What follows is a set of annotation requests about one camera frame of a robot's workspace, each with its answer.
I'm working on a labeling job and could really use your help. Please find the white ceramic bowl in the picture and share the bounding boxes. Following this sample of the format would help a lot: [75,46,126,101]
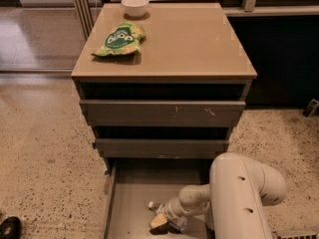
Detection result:
[121,0,150,18]

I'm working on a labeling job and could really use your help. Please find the green snack bag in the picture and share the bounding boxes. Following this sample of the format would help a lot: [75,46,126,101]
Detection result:
[94,22,146,57]

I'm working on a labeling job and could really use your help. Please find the middle grey drawer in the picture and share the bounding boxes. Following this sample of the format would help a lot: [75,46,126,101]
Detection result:
[95,138,229,159]

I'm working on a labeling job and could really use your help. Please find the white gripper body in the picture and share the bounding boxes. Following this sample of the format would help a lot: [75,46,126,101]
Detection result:
[163,197,184,220]

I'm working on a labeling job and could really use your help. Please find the black shoe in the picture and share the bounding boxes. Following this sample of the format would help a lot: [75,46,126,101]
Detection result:
[0,216,21,239]

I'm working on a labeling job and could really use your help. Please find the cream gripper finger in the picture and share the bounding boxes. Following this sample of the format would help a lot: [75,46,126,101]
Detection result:
[150,213,168,229]

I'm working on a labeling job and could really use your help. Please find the floor vent grille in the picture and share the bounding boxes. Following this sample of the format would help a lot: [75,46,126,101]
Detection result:
[273,230,319,239]

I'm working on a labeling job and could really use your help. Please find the small black floor object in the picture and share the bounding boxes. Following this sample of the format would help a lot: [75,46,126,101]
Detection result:
[302,99,319,118]

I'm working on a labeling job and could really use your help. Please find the clear plastic water bottle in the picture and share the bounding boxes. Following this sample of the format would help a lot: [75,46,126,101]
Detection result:
[149,201,187,232]

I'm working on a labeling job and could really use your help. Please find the grey drawer cabinet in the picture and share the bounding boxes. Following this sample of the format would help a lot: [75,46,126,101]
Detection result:
[72,3,256,167]

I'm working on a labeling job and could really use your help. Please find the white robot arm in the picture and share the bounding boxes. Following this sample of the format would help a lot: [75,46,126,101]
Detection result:
[149,152,287,239]

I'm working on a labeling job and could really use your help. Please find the top grey drawer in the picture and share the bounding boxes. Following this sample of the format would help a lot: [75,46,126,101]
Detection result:
[80,100,245,127]

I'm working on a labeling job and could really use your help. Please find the bottom grey open drawer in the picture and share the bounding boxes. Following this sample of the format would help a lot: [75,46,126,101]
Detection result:
[103,158,215,239]

